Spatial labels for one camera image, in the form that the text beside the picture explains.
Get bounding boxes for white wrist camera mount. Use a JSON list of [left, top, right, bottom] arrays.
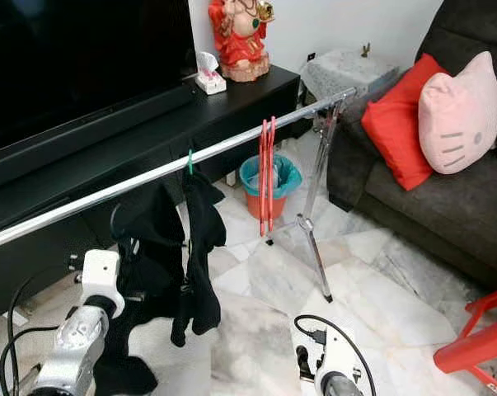
[[314, 330, 358, 395], [81, 249, 124, 318]]

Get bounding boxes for black garment with green logo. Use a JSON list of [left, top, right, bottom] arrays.
[[170, 169, 226, 347]]

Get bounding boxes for black TV console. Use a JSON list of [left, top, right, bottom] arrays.
[[0, 64, 302, 324]]

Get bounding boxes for orange bin with teal liner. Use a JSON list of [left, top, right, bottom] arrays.
[[238, 153, 304, 220]]

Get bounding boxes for dark grey sofa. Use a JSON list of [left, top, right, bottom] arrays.
[[326, 0, 497, 291]]

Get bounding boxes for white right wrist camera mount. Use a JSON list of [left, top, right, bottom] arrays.
[[314, 330, 358, 395]]

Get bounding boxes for red plastic stool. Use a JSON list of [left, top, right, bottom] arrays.
[[434, 285, 497, 395]]

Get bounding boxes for black soundbar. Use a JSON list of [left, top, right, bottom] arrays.
[[0, 82, 197, 189]]

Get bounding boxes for pink cat face cushion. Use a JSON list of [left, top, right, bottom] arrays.
[[418, 51, 497, 175]]

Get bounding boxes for black television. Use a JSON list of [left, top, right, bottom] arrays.
[[0, 0, 197, 159]]

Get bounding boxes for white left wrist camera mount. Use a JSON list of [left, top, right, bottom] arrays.
[[81, 249, 124, 318]]

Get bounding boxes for chrome clothes rack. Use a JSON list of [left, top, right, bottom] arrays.
[[0, 87, 358, 304]]

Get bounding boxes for red plastic hanger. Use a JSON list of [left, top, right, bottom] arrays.
[[258, 118, 270, 238], [267, 115, 279, 232]]

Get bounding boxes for white tissue box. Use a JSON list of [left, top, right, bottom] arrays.
[[195, 51, 227, 96]]

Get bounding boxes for red and gold statue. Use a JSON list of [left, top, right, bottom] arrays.
[[209, 0, 275, 83]]

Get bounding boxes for red cushion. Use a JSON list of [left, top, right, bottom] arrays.
[[361, 54, 451, 192]]

